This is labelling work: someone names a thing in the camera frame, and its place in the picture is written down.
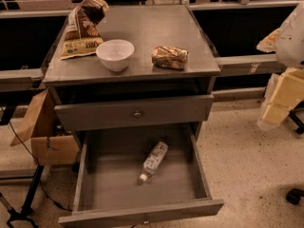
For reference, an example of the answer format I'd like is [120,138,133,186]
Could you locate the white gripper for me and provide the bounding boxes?
[256,28,304,130]

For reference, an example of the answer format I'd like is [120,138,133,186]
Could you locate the clear plastic water bottle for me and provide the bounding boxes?
[140,142,168,181]

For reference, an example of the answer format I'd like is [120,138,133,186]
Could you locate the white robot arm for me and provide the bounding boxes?
[256,2,304,130]

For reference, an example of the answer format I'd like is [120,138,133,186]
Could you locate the closed grey top drawer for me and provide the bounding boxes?
[55,95,214,131]

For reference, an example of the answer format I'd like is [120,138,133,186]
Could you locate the grey drawer cabinet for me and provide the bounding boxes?
[42,4,225,228]

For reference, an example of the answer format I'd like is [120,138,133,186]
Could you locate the open grey middle drawer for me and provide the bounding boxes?
[59,123,223,228]

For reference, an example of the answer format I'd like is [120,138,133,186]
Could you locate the black chair base leg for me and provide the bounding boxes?
[289,102,304,135]

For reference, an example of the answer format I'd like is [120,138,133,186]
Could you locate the crumpled gold snack packet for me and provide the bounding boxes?
[152,46,188,70]

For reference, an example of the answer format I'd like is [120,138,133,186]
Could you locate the black chair caster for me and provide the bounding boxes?
[286,188,304,205]

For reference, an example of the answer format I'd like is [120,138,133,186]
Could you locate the white bowl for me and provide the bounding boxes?
[96,39,135,71]

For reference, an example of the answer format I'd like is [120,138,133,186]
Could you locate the brown chip bag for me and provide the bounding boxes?
[60,0,109,60]

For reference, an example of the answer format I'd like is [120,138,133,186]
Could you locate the cardboard box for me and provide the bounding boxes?
[10,89,79,165]

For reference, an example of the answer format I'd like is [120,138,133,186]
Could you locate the black tripod stand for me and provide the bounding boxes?
[0,165,44,228]

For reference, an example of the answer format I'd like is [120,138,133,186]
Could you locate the black cable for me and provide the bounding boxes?
[0,104,73,213]

